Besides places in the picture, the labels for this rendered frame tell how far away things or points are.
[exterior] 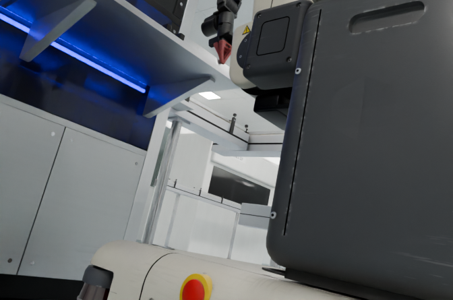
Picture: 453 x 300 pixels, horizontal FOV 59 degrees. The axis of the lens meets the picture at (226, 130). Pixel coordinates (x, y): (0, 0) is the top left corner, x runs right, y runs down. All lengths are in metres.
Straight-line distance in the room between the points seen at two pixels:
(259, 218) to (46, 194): 1.13
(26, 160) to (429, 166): 1.21
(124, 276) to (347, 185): 0.36
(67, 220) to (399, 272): 1.22
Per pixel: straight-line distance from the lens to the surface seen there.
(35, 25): 1.45
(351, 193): 0.49
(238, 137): 2.24
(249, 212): 2.22
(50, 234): 1.49
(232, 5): 1.56
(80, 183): 1.52
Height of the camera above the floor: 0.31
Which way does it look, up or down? 16 degrees up
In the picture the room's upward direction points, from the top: 12 degrees clockwise
